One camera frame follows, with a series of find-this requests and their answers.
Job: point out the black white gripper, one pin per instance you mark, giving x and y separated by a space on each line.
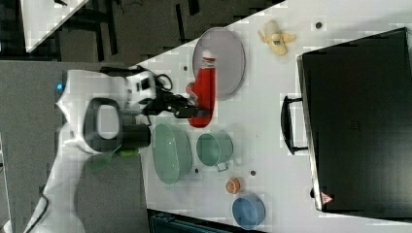
149 94

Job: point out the red plush ketchup bottle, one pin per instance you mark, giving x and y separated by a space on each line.
204 88

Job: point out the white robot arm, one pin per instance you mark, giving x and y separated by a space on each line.
94 104

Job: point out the green oval strainer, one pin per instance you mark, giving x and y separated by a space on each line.
171 153

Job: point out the lavender oval plate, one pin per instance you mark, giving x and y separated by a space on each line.
231 59

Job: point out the orange slice toy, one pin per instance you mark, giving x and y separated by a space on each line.
232 186

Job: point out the yellow plush banana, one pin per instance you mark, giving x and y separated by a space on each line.
275 38

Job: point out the blue bowl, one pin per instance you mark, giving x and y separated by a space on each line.
248 211

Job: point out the white side table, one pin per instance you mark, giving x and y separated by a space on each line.
40 18

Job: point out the black toaster oven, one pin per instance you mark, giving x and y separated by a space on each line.
356 100

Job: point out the black cylinder post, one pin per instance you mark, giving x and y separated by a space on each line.
117 72
136 136

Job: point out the green pot with handle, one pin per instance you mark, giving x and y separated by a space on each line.
215 150

